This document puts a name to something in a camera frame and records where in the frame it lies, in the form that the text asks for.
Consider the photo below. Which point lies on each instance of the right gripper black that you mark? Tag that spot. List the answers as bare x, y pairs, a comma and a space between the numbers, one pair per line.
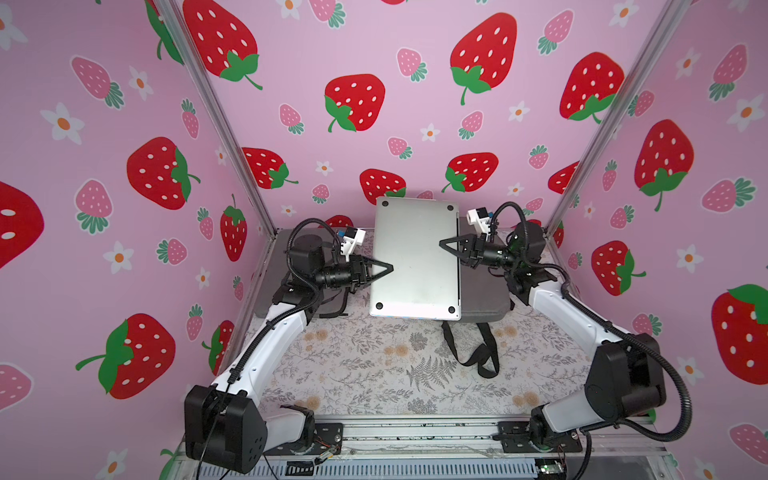
471, 251

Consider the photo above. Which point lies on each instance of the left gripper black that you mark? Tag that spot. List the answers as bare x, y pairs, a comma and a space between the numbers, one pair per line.
357, 267

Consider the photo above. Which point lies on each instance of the silver laptop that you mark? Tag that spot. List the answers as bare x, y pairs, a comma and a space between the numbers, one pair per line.
425, 281

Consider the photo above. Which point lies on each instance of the grey zippered laptop sleeve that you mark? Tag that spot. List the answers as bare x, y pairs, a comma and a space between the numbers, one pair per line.
277, 270

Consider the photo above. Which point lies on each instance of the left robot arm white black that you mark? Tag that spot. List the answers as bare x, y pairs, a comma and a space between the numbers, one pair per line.
223, 425

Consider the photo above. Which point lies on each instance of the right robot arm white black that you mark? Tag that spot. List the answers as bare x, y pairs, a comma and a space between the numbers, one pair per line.
629, 382

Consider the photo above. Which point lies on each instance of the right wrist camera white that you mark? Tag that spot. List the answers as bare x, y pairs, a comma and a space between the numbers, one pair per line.
480, 219

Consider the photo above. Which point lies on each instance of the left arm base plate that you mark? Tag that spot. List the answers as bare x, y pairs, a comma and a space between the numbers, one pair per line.
318, 438

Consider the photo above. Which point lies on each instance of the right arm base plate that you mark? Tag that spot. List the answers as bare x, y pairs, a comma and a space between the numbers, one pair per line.
527, 437

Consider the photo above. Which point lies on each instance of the aluminium frame rail front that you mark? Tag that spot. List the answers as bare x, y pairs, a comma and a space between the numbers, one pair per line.
463, 447

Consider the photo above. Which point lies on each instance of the right rear aluminium post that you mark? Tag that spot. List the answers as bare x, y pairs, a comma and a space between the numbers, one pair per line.
659, 36

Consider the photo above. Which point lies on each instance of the aluminium post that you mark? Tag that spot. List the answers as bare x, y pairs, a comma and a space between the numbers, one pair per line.
172, 13
659, 36

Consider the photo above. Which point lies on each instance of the left rear aluminium post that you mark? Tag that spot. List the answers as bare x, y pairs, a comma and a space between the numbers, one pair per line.
172, 13

